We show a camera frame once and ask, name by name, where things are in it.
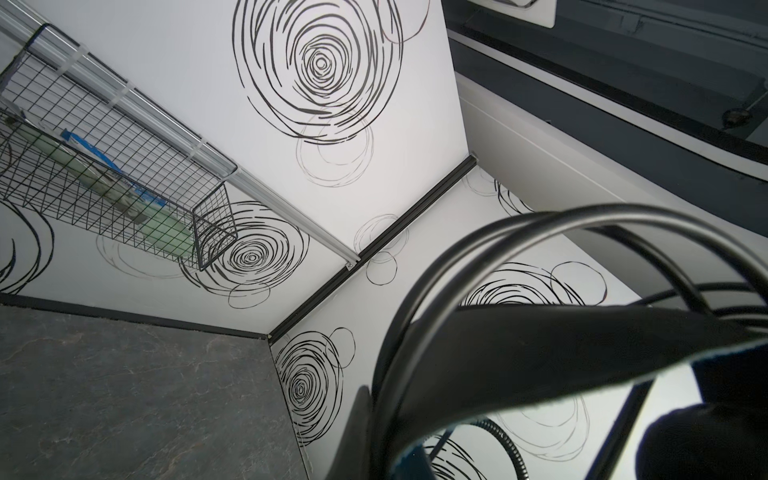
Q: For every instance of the black blue headphones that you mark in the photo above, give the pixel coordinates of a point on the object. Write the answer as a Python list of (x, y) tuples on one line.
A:
[(443, 362)]

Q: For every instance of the black wire wall basket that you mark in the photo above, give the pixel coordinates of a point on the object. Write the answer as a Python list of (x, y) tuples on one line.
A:
[(81, 144)]

